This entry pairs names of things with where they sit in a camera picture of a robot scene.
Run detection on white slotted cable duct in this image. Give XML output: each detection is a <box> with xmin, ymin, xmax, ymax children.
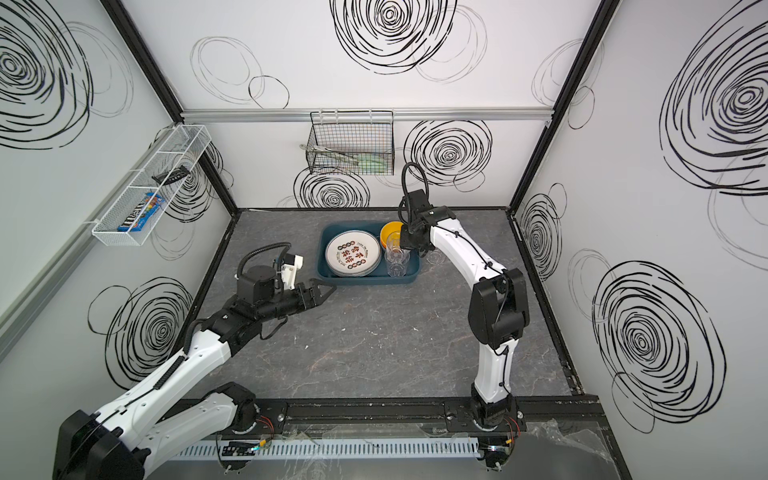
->
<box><xmin>172</xmin><ymin>437</ymin><xmax>481</xmax><ymax>462</ymax></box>

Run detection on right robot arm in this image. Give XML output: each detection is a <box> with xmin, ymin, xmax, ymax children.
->
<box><xmin>398</xmin><ymin>189</ymin><xmax>530</xmax><ymax>430</ymax></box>

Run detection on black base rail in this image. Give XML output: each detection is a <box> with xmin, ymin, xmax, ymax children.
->
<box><xmin>256</xmin><ymin>395</ymin><xmax>608</xmax><ymax>433</ymax></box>

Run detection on black corner frame post left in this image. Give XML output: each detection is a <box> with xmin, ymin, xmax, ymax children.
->
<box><xmin>99</xmin><ymin>0</ymin><xmax>239</xmax><ymax>217</ymax></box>

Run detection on black corner frame post right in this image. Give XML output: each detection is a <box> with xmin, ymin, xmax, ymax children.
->
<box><xmin>508</xmin><ymin>0</ymin><xmax>620</xmax><ymax>215</ymax></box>

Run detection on left wall aluminium rail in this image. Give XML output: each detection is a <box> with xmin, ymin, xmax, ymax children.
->
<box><xmin>1</xmin><ymin>123</ymin><xmax>179</xmax><ymax>361</ymax></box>

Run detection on white wire wall shelf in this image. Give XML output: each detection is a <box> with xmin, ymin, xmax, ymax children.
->
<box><xmin>91</xmin><ymin>124</ymin><xmax>211</xmax><ymax>247</ymax></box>

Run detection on blue candy packet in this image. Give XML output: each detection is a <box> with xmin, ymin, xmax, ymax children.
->
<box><xmin>117</xmin><ymin>192</ymin><xmax>165</xmax><ymax>232</ymax></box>

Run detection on yellow bowl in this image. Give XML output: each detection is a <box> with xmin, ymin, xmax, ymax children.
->
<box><xmin>379</xmin><ymin>221</ymin><xmax>403</xmax><ymax>248</ymax></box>

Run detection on metal tongs in basket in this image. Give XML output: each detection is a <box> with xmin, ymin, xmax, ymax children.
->
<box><xmin>299</xmin><ymin>144</ymin><xmax>359</xmax><ymax>166</ymax></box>

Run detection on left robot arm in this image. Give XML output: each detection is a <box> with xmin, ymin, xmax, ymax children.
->
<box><xmin>52</xmin><ymin>242</ymin><xmax>336</xmax><ymax>479</ymax></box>

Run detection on black corner frame post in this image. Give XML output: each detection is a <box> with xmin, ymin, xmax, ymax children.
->
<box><xmin>99</xmin><ymin>0</ymin><xmax>239</xmax><ymax>217</ymax></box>
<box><xmin>508</xmin><ymin>0</ymin><xmax>620</xmax><ymax>215</ymax></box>

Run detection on black wire wall basket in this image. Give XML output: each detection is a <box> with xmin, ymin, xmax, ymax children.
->
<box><xmin>303</xmin><ymin>119</ymin><xmax>395</xmax><ymax>176</ymax></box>

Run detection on teal plastic bin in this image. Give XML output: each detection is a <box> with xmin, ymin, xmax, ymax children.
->
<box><xmin>317</xmin><ymin>220</ymin><xmax>421</xmax><ymax>285</ymax></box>

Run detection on green item in basket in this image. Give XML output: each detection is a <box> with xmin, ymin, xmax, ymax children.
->
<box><xmin>356</xmin><ymin>153</ymin><xmax>389</xmax><ymax>171</ymax></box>

